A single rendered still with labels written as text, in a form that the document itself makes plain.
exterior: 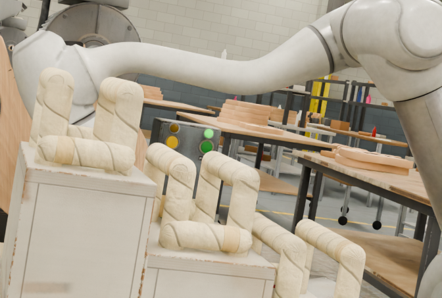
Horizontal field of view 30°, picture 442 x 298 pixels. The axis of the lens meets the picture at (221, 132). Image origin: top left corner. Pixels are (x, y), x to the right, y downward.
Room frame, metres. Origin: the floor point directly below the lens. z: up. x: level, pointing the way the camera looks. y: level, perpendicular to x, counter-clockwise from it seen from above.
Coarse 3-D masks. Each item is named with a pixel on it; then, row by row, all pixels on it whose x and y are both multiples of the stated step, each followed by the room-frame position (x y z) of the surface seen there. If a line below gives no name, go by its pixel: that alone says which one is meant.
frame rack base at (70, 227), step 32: (32, 160) 0.96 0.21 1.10; (32, 192) 0.89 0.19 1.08; (64, 192) 0.90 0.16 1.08; (96, 192) 0.91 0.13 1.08; (128, 192) 0.92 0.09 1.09; (32, 224) 0.90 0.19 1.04; (64, 224) 0.91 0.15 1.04; (96, 224) 0.92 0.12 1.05; (128, 224) 0.92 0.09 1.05; (32, 256) 0.90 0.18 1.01; (64, 256) 0.91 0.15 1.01; (96, 256) 0.92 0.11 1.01; (128, 256) 0.93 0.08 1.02; (32, 288) 0.90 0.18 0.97; (64, 288) 0.91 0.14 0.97; (96, 288) 0.92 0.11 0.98; (128, 288) 0.93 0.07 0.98
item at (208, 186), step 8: (200, 176) 1.17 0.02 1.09; (208, 176) 1.16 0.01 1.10; (200, 184) 1.17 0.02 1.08; (208, 184) 1.16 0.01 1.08; (216, 184) 1.16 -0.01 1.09; (200, 192) 1.16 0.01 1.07; (208, 192) 1.16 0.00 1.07; (216, 192) 1.17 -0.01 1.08; (200, 200) 1.16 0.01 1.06; (208, 200) 1.16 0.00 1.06; (216, 200) 1.17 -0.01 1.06; (200, 208) 1.16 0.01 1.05; (208, 208) 1.16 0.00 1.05; (200, 216) 1.16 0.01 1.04; (208, 216) 1.16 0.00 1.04
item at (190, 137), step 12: (156, 120) 2.09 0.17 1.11; (168, 120) 2.06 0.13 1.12; (156, 132) 2.07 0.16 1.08; (168, 132) 2.04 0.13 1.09; (180, 132) 2.05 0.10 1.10; (192, 132) 2.06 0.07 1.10; (216, 132) 2.08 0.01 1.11; (180, 144) 2.05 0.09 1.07; (192, 144) 2.06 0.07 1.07; (216, 144) 2.08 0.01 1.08; (192, 156) 2.06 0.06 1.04
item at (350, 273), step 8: (344, 264) 1.05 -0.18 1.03; (352, 264) 1.04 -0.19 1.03; (360, 264) 1.04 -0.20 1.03; (344, 272) 1.05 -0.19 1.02; (352, 272) 1.04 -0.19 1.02; (360, 272) 1.05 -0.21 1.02; (344, 280) 1.04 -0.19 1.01; (352, 280) 1.04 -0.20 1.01; (360, 280) 1.05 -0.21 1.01; (336, 288) 1.05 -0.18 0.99; (344, 288) 1.04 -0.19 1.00; (352, 288) 1.04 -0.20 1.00; (336, 296) 1.05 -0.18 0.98; (344, 296) 1.04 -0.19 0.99; (352, 296) 1.04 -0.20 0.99
